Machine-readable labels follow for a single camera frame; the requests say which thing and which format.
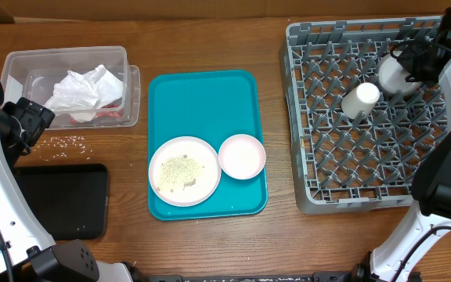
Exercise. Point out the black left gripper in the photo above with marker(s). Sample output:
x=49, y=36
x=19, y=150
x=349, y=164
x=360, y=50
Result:
x=34, y=116

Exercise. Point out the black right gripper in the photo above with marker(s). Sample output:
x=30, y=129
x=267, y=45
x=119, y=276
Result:
x=409, y=61

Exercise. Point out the grey bowl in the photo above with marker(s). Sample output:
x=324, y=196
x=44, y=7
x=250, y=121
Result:
x=392, y=78

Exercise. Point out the white napkin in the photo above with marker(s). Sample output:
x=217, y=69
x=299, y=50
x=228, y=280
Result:
x=83, y=93

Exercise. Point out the white cup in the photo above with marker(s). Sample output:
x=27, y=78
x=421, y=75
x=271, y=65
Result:
x=361, y=99

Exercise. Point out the red snack wrapper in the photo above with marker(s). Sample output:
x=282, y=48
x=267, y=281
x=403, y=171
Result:
x=108, y=114

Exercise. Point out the white plate with crumbs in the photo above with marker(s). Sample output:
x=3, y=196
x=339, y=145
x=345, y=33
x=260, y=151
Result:
x=184, y=171

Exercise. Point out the pink small bowl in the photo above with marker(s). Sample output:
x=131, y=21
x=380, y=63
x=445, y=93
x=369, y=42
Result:
x=242, y=156

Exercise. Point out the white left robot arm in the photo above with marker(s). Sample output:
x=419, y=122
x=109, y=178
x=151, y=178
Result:
x=27, y=251

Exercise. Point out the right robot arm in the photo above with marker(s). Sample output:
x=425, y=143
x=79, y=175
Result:
x=429, y=216

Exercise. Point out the grey dishwasher rack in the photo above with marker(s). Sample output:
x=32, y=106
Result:
x=355, y=165

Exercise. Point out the scattered rice grains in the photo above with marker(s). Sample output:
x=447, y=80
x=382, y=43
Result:
x=57, y=148

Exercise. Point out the clear plastic bin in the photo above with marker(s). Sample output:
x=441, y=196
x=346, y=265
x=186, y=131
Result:
x=32, y=74

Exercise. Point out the black tray bin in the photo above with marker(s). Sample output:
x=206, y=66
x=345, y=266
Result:
x=70, y=201

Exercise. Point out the cardboard backdrop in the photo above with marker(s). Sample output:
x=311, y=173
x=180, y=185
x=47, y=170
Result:
x=100, y=10

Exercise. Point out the teal plastic tray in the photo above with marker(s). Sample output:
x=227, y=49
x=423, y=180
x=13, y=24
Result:
x=211, y=106

